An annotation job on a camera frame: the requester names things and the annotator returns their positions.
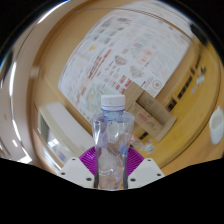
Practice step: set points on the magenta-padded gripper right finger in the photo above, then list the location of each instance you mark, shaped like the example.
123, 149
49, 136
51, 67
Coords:
145, 170

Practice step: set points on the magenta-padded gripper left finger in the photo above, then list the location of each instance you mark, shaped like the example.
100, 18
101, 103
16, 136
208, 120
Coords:
78, 171

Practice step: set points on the large printed wall poster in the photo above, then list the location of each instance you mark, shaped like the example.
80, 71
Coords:
133, 50

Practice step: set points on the brown cardboard stand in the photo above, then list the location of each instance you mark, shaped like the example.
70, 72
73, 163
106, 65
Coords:
150, 111

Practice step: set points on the white standing air conditioner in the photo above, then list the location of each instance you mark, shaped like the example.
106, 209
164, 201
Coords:
63, 133

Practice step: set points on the clear plastic water bottle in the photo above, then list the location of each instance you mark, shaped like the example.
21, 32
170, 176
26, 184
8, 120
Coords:
112, 140

